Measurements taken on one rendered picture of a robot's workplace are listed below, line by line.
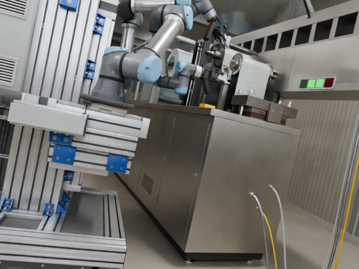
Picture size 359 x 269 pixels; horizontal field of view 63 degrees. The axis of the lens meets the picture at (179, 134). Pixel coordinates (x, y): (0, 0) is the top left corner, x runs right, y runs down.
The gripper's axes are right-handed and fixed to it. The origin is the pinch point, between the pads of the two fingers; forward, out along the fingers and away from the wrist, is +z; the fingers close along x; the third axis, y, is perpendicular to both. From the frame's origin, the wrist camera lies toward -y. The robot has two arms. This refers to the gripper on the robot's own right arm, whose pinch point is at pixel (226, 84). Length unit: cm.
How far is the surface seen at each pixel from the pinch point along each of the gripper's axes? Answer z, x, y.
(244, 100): 4.2, -17.2, -9.1
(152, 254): -29, -8, -109
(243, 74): 11.5, -0.2, 9.1
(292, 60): 40.7, -8.9, 26.4
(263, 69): 26.1, -0.2, 16.7
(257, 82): 23.4, -0.2, 6.8
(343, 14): 41, -40, 49
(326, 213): 228, 80, -101
